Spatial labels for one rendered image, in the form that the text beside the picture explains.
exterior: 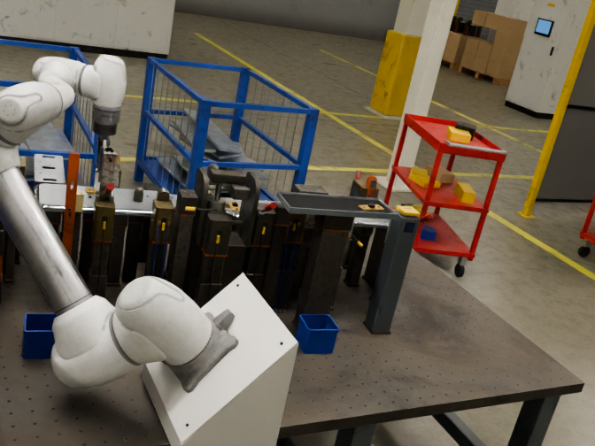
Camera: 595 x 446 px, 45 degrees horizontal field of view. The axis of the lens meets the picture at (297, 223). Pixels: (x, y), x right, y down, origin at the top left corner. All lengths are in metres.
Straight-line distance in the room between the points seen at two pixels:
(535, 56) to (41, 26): 7.75
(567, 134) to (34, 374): 5.61
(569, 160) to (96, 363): 5.75
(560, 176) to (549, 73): 5.67
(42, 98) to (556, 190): 5.79
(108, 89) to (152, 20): 8.17
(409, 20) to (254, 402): 8.14
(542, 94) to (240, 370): 11.13
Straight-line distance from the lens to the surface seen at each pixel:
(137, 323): 1.74
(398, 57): 9.56
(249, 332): 1.85
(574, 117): 6.88
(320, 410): 2.09
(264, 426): 1.85
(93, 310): 1.84
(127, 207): 2.40
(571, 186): 7.20
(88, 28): 10.33
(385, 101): 9.68
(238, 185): 2.28
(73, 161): 2.23
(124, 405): 1.98
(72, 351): 1.86
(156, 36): 10.55
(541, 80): 12.65
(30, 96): 1.82
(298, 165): 4.72
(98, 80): 2.35
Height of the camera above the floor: 1.89
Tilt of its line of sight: 21 degrees down
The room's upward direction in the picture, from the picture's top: 12 degrees clockwise
